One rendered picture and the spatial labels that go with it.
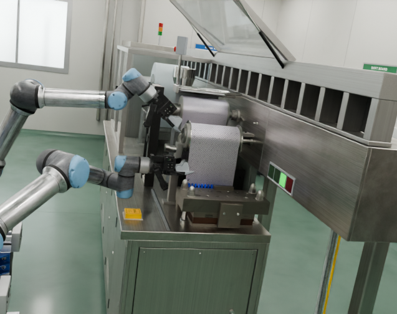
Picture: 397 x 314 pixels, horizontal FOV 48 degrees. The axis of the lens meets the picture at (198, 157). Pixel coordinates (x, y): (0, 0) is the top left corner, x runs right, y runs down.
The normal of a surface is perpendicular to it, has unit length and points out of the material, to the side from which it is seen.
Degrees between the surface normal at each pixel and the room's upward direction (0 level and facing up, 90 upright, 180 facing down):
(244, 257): 90
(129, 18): 90
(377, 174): 90
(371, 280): 90
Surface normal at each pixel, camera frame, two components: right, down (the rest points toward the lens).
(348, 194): -0.96, -0.07
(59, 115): 0.23, 0.26
